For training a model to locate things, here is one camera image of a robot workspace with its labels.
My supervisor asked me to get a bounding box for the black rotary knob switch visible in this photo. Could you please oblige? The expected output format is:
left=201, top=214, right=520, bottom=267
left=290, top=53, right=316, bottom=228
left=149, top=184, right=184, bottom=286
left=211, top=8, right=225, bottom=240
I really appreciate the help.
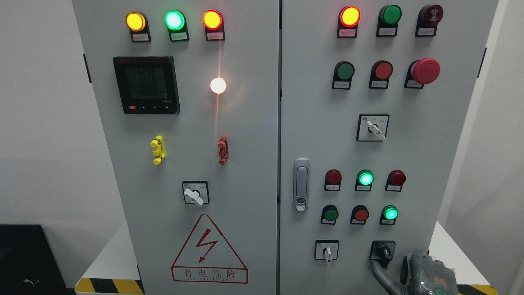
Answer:
left=369, top=241, right=395, bottom=269

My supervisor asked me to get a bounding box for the grey electrical cabinet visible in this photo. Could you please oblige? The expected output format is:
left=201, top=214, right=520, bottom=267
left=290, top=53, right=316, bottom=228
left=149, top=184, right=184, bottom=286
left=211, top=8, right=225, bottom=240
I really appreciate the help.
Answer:
left=72, top=0, right=499, bottom=295

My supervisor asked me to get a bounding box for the red terminal connector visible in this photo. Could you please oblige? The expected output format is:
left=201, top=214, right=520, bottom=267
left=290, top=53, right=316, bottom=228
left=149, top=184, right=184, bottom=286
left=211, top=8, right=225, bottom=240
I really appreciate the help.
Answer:
left=217, top=136, right=229, bottom=166

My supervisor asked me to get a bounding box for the white lit indicator lamp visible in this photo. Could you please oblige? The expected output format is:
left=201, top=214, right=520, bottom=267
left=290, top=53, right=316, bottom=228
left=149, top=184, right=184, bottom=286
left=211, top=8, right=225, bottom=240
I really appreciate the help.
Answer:
left=210, top=77, right=227, bottom=95

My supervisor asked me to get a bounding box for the dark red indicator light left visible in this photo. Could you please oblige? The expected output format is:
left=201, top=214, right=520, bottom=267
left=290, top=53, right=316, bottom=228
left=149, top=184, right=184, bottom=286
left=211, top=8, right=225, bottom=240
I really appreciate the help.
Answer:
left=324, top=169, right=342, bottom=192

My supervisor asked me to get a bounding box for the dark red indicator light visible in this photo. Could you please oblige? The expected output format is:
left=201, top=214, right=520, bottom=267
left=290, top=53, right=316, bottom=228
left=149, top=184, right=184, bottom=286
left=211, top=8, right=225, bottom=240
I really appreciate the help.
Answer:
left=324, top=169, right=342, bottom=192
left=385, top=170, right=407, bottom=192

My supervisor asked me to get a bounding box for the yellow terminal connector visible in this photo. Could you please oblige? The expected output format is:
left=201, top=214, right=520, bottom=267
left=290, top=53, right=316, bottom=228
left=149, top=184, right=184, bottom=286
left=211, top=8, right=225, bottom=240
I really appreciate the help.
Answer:
left=150, top=135, right=165, bottom=166

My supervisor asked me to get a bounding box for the green lit indicator middle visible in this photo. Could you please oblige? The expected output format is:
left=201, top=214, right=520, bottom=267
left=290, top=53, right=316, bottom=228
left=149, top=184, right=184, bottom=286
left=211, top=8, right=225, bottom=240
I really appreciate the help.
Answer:
left=355, top=170, right=374, bottom=192

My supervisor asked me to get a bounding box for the red push button lower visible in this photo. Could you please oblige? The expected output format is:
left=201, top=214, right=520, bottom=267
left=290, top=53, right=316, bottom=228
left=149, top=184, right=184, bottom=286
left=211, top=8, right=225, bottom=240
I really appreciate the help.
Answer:
left=350, top=205, right=369, bottom=225

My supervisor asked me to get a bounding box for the red push button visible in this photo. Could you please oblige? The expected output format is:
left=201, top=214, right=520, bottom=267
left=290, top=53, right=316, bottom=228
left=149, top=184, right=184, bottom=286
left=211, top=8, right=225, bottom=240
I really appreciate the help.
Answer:
left=368, top=60, right=393, bottom=89
left=350, top=205, right=369, bottom=225

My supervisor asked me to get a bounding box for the red electrical hazard sticker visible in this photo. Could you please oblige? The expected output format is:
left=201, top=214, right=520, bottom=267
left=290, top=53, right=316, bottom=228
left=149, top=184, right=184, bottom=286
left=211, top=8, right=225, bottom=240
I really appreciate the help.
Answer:
left=172, top=213, right=248, bottom=284

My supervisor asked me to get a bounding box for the black digital power meter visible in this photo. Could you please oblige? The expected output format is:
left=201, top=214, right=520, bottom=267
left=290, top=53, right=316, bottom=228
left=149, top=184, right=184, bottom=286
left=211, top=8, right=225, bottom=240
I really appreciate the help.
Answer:
left=113, top=55, right=181, bottom=114

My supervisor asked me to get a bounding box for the red-ringed yellow indicator light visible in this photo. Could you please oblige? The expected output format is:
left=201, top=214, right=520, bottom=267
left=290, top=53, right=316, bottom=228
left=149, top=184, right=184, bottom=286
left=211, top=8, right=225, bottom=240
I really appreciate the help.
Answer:
left=203, top=9, right=225, bottom=41

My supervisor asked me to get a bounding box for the dark red indicator light right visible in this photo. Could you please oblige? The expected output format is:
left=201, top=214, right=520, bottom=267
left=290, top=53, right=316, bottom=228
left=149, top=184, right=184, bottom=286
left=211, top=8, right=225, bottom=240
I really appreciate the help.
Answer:
left=385, top=170, right=407, bottom=192

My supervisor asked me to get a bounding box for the green lit push button lower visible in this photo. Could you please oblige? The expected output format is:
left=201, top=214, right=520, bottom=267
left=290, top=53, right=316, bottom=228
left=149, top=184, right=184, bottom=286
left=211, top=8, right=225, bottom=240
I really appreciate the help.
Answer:
left=379, top=205, right=398, bottom=225

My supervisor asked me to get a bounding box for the green lit indicator light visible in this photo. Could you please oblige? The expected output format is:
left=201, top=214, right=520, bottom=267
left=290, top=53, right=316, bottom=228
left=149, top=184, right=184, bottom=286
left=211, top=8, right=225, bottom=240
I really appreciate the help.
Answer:
left=164, top=10, right=190, bottom=42

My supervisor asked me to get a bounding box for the red-ringed lit indicator right door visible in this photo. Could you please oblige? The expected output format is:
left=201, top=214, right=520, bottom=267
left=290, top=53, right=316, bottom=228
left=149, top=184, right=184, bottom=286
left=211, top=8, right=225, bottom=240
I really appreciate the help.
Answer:
left=337, top=6, right=361, bottom=39

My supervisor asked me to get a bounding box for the yellow indicator light top left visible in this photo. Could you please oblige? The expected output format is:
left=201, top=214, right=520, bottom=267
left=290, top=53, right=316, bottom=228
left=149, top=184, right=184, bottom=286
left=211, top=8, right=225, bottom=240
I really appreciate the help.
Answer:
left=126, top=11, right=151, bottom=43

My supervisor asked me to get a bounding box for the red emergency stop mushroom button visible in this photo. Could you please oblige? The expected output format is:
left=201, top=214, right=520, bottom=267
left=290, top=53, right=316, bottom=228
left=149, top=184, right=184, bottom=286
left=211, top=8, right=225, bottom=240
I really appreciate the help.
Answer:
left=404, top=57, right=440, bottom=89

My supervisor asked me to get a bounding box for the green unlit indicator light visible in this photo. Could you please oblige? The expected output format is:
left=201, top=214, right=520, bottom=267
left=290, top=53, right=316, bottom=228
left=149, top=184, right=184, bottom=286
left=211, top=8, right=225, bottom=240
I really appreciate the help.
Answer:
left=376, top=5, right=402, bottom=37

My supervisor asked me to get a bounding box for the dark red buzzer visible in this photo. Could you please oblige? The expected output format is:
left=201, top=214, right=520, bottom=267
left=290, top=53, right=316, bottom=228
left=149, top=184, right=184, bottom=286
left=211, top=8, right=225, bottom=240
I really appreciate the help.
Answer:
left=415, top=5, right=444, bottom=37

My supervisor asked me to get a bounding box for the black box lower left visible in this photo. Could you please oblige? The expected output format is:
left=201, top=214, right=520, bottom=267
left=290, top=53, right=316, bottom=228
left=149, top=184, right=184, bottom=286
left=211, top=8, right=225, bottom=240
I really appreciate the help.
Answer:
left=0, top=225, right=68, bottom=295

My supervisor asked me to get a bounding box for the silver door handle lock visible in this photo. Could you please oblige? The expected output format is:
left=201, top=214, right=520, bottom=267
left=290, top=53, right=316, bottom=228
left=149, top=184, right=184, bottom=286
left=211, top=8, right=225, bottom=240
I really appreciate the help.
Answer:
left=292, top=158, right=309, bottom=213

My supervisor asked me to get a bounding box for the white-handled selector switch left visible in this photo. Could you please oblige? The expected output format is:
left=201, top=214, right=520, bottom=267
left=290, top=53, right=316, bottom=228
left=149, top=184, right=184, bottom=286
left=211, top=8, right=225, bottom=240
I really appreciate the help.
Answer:
left=182, top=181, right=210, bottom=207

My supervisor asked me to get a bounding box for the white-handled selector switch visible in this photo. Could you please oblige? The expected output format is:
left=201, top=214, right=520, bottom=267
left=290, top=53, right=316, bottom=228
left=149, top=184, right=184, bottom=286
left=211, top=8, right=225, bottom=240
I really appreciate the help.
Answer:
left=356, top=113, right=390, bottom=142
left=314, top=239, right=339, bottom=266
left=182, top=181, right=210, bottom=207

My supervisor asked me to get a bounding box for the white-handled selector switch upper right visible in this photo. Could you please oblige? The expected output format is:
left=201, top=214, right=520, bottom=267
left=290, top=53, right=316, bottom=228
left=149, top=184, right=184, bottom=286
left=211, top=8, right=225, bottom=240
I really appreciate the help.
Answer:
left=356, top=113, right=390, bottom=142

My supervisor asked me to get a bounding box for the white-handled selector switch lower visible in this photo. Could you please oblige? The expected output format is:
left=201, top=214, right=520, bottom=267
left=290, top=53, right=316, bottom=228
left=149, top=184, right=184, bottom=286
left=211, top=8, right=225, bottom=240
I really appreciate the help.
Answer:
left=314, top=239, right=339, bottom=266

